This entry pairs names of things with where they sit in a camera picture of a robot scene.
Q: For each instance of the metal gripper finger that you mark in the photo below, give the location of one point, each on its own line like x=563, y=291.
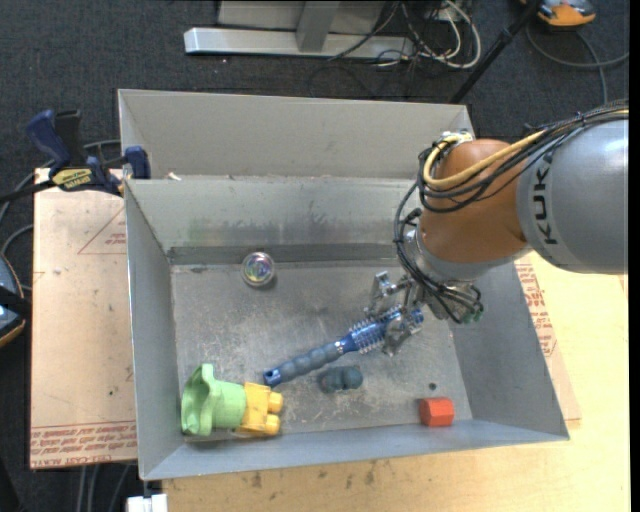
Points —
x=397, y=340
x=382, y=290

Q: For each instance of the blue tool with ribbed head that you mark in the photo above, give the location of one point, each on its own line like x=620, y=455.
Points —
x=320, y=356

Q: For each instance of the dark grey lump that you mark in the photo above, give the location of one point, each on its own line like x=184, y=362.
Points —
x=340, y=379

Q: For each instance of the orange block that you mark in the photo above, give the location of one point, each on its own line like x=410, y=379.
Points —
x=436, y=412

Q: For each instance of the clear glass ball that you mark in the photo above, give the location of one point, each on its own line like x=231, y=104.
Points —
x=258, y=269

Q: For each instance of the grey metal bin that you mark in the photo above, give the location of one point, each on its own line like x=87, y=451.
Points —
x=235, y=325

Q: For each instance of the green and yellow toy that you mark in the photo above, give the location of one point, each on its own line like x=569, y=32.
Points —
x=215, y=402

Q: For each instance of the brown cardboard board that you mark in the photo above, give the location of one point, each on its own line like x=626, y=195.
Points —
x=80, y=310

